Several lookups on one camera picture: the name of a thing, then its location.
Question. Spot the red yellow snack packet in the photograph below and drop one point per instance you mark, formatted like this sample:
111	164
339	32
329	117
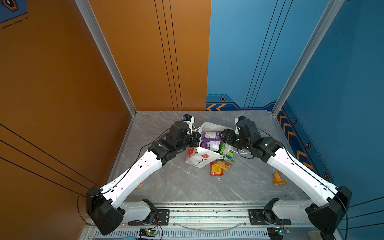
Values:
216	170

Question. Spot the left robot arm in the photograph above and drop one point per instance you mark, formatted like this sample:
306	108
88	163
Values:
106	206

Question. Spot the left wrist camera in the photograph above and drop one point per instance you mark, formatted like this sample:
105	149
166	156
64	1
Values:
189	119

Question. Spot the white paper bag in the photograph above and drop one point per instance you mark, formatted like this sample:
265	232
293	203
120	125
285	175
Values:
200	157

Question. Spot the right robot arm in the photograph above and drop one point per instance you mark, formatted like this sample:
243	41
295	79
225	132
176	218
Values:
327	204

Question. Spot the pink pig toy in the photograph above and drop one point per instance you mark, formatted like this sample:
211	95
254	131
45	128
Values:
140	185

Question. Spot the green circuit board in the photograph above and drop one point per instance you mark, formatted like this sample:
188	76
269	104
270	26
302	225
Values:
148	233
277	233

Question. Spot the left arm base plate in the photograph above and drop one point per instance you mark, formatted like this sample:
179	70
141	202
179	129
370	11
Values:
160	216

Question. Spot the aluminium frame rail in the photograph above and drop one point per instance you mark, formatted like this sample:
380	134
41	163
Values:
223	220

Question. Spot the purple snack packet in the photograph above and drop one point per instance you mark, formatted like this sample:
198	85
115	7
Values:
212	141

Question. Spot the black round knob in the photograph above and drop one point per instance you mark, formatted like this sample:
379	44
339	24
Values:
326	236

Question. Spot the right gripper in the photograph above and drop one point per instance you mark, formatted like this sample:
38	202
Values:
228	136

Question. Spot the green circuit board right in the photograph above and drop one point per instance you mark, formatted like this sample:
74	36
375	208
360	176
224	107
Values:
277	233

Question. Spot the green white snack packet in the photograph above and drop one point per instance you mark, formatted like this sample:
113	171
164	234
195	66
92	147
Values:
226	155

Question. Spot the yellow orange snack packet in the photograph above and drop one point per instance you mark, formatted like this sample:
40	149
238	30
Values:
225	165

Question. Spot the green circuit board left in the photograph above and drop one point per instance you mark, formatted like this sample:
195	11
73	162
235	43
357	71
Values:
148	233

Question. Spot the small orange snack packet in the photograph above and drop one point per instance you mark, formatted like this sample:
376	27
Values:
278	179

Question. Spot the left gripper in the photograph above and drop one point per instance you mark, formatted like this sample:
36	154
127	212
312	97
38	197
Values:
195	136

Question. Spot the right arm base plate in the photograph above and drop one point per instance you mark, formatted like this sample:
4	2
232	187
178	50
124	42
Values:
257	218

